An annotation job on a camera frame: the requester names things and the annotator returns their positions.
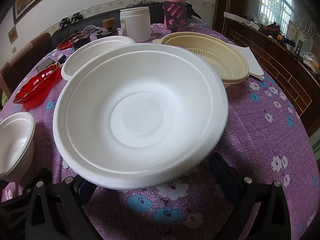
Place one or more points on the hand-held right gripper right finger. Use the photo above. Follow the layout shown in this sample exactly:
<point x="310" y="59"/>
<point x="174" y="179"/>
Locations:
<point x="225" y="180"/>

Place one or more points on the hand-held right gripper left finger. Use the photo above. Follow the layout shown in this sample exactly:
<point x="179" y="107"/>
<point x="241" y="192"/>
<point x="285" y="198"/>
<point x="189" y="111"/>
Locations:
<point x="84" y="192"/>

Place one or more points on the large white bowl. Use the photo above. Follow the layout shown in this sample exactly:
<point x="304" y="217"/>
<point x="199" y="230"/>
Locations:
<point x="137" y="117"/>

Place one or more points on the red gold-rimmed glass dish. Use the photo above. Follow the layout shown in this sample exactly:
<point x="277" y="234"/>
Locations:
<point x="35" y="85"/>

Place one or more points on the purple floral tablecloth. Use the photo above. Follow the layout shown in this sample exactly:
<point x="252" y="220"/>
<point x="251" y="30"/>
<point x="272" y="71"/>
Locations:
<point x="250" y="135"/>

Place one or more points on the small white bowl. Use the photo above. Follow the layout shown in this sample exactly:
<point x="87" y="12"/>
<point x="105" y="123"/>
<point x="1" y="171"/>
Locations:
<point x="12" y="142"/>

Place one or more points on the white paper napkins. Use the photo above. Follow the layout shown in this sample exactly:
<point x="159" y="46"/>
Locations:
<point x="250" y="60"/>

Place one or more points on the beige plastic bowl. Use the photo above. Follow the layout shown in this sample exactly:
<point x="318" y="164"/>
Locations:
<point x="212" y="55"/>

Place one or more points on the dark wooden sideboard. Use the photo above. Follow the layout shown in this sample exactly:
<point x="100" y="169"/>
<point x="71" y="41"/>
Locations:
<point x="275" y="62"/>

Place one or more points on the black flat remote box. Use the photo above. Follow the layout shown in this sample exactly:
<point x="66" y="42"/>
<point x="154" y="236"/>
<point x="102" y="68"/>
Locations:
<point x="43" y="65"/>

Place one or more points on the small black adapter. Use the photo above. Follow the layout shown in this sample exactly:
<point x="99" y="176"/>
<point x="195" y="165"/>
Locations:
<point x="62" y="59"/>

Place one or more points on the white plate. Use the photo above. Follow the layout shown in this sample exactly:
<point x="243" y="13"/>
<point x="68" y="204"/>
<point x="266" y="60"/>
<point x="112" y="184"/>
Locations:
<point x="87" y="52"/>

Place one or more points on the black charger device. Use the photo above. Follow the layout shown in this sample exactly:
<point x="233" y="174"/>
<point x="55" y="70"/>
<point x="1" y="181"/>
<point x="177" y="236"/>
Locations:
<point x="81" y="41"/>

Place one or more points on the black flashlight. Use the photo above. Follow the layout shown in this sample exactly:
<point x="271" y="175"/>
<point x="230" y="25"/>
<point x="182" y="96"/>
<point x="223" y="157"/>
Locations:
<point x="298" y="47"/>

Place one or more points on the brown armchair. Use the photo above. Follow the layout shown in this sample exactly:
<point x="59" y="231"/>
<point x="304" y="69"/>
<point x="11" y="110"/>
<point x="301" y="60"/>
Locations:
<point x="40" y="45"/>

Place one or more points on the clear plastic bag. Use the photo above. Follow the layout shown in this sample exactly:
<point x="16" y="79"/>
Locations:
<point x="197" y="22"/>

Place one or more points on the black box device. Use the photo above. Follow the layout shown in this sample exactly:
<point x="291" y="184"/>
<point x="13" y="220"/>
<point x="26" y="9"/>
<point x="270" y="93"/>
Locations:
<point x="107" y="32"/>

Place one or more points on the black clamp device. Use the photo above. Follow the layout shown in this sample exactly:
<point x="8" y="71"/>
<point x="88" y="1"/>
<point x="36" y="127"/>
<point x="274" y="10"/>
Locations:
<point x="65" y="23"/>
<point x="77" y="17"/>

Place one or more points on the brown cork block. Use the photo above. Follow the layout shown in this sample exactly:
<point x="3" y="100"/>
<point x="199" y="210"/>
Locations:
<point x="109" y="22"/>

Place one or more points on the black leather sofa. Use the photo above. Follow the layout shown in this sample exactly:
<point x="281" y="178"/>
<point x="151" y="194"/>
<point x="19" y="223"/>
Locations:
<point x="95" y="17"/>

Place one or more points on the framed painting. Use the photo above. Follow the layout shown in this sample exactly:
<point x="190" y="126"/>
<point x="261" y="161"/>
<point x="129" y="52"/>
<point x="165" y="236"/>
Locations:
<point x="30" y="2"/>

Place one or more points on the yellow wall plaque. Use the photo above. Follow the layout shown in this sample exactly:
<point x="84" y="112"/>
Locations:
<point x="12" y="35"/>

